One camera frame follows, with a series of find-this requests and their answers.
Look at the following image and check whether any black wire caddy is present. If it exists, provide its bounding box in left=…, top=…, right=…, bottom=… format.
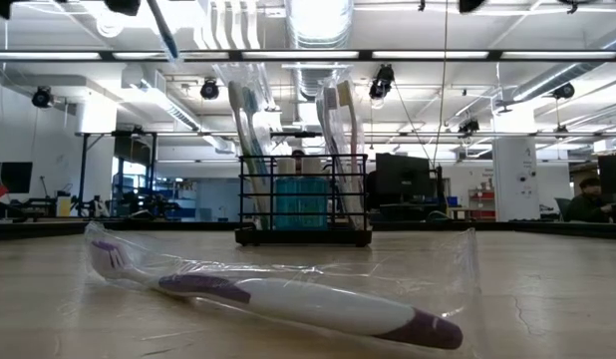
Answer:
left=234, top=153, right=373, bottom=247

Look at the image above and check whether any green white bagged toothbrush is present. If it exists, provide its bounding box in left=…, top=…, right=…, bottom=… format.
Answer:
left=226, top=79, right=272, bottom=231
left=315, top=92, right=367, bottom=231

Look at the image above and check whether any black overhead crossbar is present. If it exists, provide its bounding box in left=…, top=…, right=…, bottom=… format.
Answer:
left=0, top=48, right=616, bottom=64

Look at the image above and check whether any black hanging overhead camera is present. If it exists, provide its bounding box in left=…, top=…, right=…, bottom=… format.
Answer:
left=368, top=64, right=396, bottom=109

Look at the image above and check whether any blue storage shelf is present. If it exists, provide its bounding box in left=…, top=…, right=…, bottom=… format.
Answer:
left=155, top=178, right=198, bottom=221

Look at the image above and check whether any purple white bagged toothbrush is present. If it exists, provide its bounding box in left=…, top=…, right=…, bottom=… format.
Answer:
left=83, top=220, right=481, bottom=350

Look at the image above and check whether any grey white bagged toothbrush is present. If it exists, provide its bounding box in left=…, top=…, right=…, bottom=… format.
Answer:
left=322, top=85, right=362, bottom=230

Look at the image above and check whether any white square column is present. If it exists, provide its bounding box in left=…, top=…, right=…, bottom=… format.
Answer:
left=490, top=107, right=541, bottom=223

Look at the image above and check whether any white LED light strip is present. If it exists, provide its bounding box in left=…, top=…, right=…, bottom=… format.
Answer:
left=113, top=51, right=229, bottom=60
left=372, top=51, right=490, bottom=60
left=0, top=51, right=101, bottom=60
left=501, top=51, right=616, bottom=60
left=242, top=50, right=360, bottom=60

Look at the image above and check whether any black metal frame stand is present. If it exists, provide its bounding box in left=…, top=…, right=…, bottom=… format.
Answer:
left=76, top=130, right=159, bottom=218

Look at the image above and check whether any black computer monitor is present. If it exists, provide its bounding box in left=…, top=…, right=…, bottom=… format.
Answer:
left=596, top=154, right=616, bottom=203
left=363, top=153, right=435, bottom=210
left=0, top=162, right=34, bottom=194

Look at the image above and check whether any black table edge frame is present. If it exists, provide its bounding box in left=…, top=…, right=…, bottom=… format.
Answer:
left=0, top=217, right=616, bottom=241

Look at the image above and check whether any white rectangular air duct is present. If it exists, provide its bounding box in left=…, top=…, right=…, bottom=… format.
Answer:
left=121, top=67, right=235, bottom=154

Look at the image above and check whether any red storage shelf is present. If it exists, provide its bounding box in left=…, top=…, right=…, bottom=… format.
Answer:
left=466, top=187, right=496, bottom=220

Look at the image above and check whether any blue mouthwash bottle white cap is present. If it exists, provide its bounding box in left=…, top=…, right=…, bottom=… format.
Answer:
left=276, top=158, right=303, bottom=231
left=301, top=157, right=331, bottom=231

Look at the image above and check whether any silver spiral duct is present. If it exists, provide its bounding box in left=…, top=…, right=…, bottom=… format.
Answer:
left=509, top=29, right=616, bottom=104

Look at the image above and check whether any thin hanging cord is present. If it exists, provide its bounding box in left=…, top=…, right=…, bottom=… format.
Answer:
left=431, top=0, right=450, bottom=169

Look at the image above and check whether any silver round ventilation duct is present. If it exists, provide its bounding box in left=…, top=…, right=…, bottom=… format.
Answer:
left=286, top=0, right=355, bottom=101

